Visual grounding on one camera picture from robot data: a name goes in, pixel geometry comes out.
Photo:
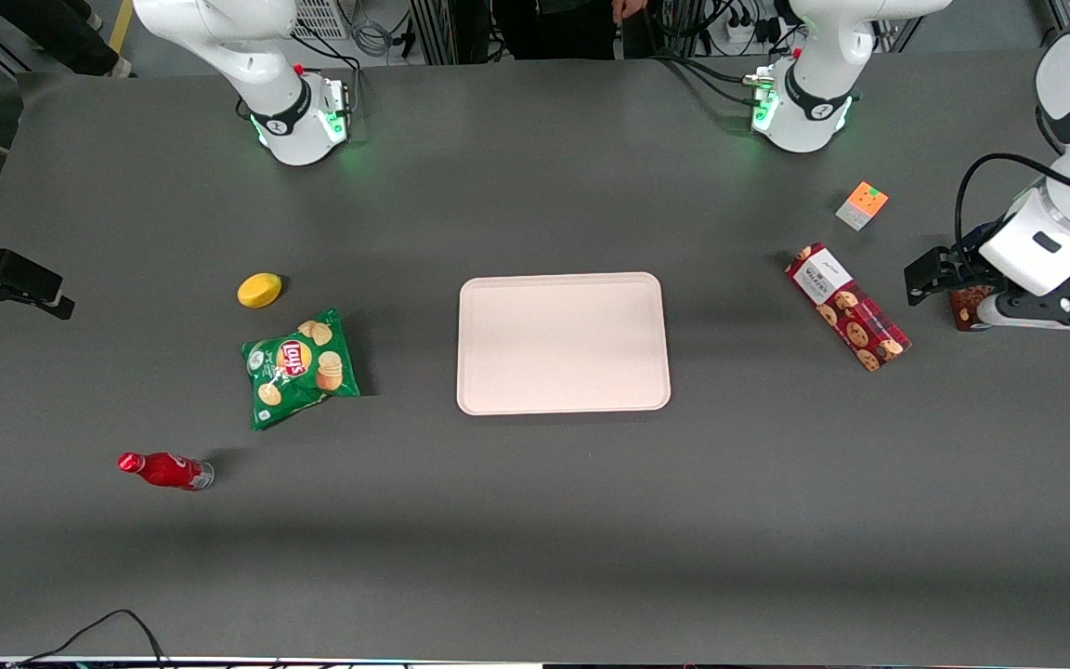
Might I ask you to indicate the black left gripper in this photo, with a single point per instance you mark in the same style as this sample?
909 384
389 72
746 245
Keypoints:
959 268

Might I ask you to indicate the red cookie box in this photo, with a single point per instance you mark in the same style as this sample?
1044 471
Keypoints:
846 307

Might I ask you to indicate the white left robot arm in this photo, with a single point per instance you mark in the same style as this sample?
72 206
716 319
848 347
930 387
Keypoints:
804 121

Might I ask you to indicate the blue cookie box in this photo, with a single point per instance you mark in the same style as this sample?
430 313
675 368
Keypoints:
962 311

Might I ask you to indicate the beige plastic tray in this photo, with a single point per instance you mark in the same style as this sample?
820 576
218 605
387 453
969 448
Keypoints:
563 344

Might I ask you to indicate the white perforated box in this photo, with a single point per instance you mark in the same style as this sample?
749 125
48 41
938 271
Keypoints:
321 19

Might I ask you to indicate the orange puzzle cube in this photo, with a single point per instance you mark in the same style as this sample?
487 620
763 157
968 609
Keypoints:
862 204

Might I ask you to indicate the red soda bottle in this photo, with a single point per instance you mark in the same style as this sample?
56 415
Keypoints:
163 470

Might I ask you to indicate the yellow lemon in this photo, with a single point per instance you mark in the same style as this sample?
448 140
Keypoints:
259 291

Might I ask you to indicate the green chips bag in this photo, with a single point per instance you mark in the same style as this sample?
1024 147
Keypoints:
298 372

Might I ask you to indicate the person legs dark trousers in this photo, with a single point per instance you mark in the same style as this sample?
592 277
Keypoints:
61 32

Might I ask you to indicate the white power strip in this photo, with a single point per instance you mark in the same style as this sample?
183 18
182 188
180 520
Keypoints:
749 28

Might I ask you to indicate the person in dark clothes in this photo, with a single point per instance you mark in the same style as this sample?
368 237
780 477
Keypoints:
544 28

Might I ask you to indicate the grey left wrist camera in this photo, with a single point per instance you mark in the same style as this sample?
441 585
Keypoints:
1027 314

